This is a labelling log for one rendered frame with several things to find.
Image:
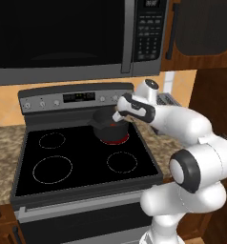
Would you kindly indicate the black and grey microwave oven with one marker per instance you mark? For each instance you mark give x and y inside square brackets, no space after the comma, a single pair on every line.
[61,35]

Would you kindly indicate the black and grey stove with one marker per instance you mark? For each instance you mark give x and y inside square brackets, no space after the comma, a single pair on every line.
[80,155]

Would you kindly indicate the brown wooden tall cabinet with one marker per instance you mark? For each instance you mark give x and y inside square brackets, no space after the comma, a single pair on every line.
[215,98]

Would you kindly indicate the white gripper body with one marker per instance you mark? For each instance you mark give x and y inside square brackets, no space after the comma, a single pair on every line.
[117,117]

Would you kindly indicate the white wall plate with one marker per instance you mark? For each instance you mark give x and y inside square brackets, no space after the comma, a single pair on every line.
[169,82]

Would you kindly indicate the brown wooden base cupboard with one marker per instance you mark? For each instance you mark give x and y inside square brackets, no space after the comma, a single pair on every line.
[1,224]

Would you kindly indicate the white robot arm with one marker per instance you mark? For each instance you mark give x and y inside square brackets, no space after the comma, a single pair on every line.
[185,124]

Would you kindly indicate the brown cupboard door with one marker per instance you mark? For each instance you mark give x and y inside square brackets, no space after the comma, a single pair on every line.
[204,28]

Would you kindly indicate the black cooking pot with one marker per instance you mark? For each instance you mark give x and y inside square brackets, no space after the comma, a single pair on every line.
[110,128]

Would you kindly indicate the black oven door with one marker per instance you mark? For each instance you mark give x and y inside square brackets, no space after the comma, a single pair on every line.
[86,225]

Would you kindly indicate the grey small appliance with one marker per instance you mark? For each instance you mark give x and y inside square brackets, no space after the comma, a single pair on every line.
[165,99]

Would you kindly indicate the grey stove knob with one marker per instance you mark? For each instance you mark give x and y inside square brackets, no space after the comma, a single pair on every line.
[56,102]
[114,98]
[42,104]
[27,105]
[102,98]

